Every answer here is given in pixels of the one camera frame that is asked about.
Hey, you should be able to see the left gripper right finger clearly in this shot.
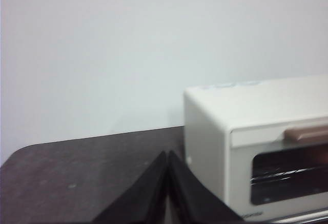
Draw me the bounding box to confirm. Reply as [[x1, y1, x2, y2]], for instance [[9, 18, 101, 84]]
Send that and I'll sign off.
[[167, 150, 244, 224]]

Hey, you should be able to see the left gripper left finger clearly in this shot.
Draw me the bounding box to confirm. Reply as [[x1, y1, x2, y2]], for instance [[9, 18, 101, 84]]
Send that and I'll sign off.
[[91, 151, 169, 224]]

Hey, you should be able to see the cream Toshiba toaster oven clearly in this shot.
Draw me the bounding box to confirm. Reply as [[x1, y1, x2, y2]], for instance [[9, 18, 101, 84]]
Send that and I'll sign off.
[[183, 74, 328, 223]]

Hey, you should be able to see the metal wire oven rack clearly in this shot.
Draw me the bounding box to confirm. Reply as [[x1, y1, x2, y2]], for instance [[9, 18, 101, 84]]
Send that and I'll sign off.
[[252, 167, 328, 185]]

